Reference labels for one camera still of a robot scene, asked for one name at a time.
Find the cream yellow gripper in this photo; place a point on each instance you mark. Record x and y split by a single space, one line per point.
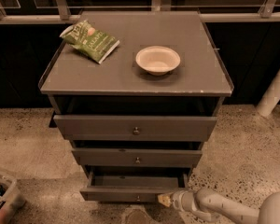
179 199

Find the grey bottom drawer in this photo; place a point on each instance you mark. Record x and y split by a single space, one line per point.
133 184

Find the grey drawer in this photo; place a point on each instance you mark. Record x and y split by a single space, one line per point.
136 118
133 184
136 153

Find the grey middle drawer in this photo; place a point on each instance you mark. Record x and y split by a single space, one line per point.
136 153

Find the grey top drawer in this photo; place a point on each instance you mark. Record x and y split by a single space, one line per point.
136 118

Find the grey drawer cabinet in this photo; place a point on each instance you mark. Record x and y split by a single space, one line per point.
200 76

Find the round floor drain cover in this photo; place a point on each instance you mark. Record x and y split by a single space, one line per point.
137 216

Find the white paper bowl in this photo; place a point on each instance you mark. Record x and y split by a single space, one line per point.
157 60

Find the clear plastic storage bin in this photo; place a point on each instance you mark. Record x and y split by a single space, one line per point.
11 199

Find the white slanted pole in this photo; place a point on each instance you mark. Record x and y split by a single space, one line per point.
270 98

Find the green chip bag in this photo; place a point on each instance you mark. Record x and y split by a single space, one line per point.
90 41

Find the metal window railing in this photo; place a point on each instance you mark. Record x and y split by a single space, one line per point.
68 11

